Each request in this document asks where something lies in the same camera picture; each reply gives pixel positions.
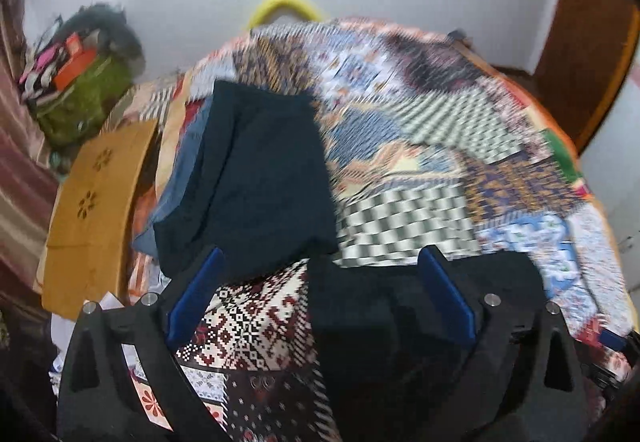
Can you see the pink striped curtain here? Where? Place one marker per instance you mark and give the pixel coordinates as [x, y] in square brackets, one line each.
[28, 186]

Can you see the orange box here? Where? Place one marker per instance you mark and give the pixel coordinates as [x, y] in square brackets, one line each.
[73, 68]

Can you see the yellow curved headboard cushion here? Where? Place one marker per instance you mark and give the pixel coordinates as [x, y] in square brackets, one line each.
[266, 9]

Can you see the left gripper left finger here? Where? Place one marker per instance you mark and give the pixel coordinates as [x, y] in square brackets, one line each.
[98, 401]

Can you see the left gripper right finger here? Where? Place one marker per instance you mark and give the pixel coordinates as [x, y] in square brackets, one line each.
[521, 379]

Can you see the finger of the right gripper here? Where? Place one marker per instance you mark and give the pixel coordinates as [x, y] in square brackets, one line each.
[612, 341]

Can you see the green fabric storage bag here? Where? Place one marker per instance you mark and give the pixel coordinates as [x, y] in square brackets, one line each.
[79, 111]

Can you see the white crumpled cloth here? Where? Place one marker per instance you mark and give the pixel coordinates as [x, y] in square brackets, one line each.
[64, 333]

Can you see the wooden folding lap table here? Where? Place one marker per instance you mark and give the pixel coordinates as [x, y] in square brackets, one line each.
[88, 241]

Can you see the dark teal folded garment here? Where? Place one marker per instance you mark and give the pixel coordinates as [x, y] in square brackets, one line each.
[259, 190]

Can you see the blue denim jeans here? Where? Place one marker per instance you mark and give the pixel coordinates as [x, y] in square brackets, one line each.
[175, 181]

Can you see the colourful patchwork bed quilt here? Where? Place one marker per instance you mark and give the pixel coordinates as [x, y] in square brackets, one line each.
[421, 137]

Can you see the grey plush toy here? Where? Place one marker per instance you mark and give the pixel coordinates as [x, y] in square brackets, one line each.
[114, 33]

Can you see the black pants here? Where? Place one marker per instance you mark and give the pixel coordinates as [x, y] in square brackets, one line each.
[384, 356]

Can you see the wooden door frame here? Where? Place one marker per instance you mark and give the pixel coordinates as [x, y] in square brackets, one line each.
[585, 60]

